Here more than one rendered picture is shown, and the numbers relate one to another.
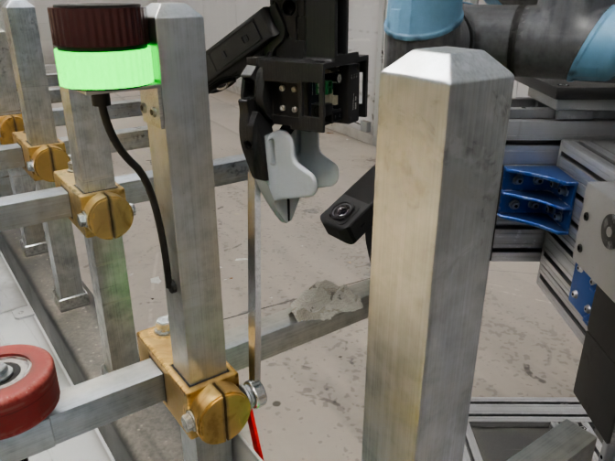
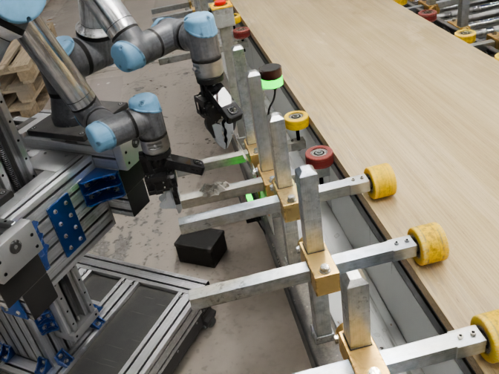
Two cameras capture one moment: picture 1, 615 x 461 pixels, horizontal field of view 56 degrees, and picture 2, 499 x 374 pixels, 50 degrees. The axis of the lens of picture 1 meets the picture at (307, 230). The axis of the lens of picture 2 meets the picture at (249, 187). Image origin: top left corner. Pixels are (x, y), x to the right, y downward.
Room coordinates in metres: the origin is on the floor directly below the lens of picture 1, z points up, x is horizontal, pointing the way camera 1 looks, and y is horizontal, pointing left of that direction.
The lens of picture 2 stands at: (1.61, 0.72, 1.70)
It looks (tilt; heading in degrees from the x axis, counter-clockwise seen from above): 33 degrees down; 210
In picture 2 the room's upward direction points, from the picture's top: 10 degrees counter-clockwise
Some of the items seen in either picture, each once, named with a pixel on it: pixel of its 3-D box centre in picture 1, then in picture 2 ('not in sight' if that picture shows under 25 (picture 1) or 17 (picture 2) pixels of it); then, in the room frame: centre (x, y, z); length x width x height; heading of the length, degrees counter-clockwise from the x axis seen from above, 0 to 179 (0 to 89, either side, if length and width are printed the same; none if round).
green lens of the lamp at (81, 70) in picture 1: (105, 65); (271, 80); (0.40, 0.13, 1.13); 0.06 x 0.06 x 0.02
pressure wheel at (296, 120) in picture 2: not in sight; (297, 130); (0.17, 0.09, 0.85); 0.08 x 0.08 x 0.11
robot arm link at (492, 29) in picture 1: (466, 38); (109, 129); (0.70, -0.18, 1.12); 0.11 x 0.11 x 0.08; 60
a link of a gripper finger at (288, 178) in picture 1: (290, 181); (224, 129); (0.48, 0.01, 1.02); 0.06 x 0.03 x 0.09; 56
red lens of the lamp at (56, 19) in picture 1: (100, 25); (270, 71); (0.40, 0.13, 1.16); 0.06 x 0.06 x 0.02
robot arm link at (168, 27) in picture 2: not in sight; (169, 35); (0.49, -0.09, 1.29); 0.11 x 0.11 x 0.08; 75
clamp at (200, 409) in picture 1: (188, 380); (270, 178); (0.44, 0.11, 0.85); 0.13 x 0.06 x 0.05; 36
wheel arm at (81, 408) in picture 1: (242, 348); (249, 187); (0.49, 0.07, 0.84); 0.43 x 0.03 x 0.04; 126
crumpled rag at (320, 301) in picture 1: (321, 294); (213, 186); (0.55, -0.02, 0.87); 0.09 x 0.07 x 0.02; 126
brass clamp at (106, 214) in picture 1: (92, 201); (287, 197); (0.64, 0.25, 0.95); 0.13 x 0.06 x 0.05; 36
